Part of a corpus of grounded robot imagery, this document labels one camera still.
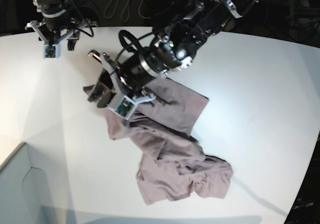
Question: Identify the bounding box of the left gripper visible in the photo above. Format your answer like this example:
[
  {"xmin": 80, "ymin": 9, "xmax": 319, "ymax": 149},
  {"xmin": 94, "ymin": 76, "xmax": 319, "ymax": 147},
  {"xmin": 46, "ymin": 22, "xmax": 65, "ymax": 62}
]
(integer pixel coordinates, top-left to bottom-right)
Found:
[{"xmin": 87, "ymin": 50, "xmax": 157, "ymax": 106}]

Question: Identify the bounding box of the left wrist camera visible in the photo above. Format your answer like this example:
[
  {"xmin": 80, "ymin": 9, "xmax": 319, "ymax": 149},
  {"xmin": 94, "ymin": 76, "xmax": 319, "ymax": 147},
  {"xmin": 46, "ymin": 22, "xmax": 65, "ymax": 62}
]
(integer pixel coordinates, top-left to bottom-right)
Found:
[{"xmin": 108, "ymin": 95, "xmax": 137, "ymax": 120}]

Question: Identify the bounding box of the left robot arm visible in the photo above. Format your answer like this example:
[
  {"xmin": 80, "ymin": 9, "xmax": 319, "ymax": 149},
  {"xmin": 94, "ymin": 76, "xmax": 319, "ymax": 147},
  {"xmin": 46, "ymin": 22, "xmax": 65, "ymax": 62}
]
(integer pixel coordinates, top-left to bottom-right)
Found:
[{"xmin": 86, "ymin": 0, "xmax": 260, "ymax": 108}]

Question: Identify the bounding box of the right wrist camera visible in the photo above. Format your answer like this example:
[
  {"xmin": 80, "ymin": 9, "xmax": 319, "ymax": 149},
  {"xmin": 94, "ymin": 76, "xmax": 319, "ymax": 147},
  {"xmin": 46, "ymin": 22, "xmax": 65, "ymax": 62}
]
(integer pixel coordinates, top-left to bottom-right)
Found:
[{"xmin": 43, "ymin": 44, "xmax": 61, "ymax": 59}]

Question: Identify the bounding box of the grey looped cable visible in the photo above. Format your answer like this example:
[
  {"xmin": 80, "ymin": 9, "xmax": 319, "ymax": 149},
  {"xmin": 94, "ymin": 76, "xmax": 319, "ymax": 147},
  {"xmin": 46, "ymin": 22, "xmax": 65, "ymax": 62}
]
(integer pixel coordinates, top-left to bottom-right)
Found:
[{"xmin": 103, "ymin": 0, "xmax": 133, "ymax": 22}]

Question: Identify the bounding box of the mauve t-shirt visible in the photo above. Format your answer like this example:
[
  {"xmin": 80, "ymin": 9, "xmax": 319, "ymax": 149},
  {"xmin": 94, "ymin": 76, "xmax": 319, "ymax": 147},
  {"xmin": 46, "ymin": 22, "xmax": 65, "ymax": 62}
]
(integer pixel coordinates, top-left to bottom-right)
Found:
[{"xmin": 83, "ymin": 77, "xmax": 234, "ymax": 205}]

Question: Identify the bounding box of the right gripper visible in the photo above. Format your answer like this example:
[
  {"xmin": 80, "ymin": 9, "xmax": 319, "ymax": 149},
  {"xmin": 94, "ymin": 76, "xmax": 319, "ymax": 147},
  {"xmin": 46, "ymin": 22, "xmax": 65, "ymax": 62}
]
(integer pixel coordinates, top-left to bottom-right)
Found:
[{"xmin": 25, "ymin": 20, "xmax": 98, "ymax": 51}]

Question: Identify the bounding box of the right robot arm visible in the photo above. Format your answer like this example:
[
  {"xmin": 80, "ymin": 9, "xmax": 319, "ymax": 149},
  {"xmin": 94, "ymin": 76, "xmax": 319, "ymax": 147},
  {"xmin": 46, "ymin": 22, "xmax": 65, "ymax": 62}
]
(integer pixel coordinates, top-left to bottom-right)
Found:
[{"xmin": 25, "ymin": 0, "xmax": 98, "ymax": 58}]

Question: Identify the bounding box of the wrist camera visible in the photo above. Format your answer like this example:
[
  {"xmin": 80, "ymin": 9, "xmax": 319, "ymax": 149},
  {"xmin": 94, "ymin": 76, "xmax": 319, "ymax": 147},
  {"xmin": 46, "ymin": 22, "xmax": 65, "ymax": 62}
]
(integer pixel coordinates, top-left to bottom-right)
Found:
[
  {"xmin": 43, "ymin": 44, "xmax": 61, "ymax": 59},
  {"xmin": 108, "ymin": 95, "xmax": 137, "ymax": 120}
]

